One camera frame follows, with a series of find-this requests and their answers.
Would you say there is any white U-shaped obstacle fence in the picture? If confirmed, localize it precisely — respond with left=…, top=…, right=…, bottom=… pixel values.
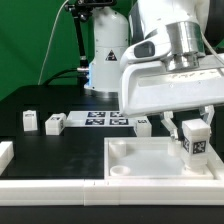
left=0, top=139, right=224, bottom=207

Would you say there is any white cable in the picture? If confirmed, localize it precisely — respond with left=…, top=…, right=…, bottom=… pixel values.
left=37, top=0, right=71, bottom=86

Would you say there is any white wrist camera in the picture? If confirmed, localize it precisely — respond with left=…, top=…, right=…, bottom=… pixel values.
left=120, top=39, right=170, bottom=68

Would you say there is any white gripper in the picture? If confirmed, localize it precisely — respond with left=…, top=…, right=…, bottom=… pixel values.
left=119, top=55, right=224, bottom=140

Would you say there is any black cable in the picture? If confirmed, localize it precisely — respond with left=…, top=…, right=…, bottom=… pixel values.
left=44, top=67, right=90, bottom=86

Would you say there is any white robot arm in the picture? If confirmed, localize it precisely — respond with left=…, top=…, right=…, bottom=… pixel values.
left=84, top=0, right=224, bottom=138

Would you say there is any fiducial marker sheet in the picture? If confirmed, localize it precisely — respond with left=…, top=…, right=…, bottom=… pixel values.
left=66, top=111, right=135, bottom=127

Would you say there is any white square table top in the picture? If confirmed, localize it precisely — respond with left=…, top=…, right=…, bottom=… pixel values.
left=104, top=137, right=224, bottom=181

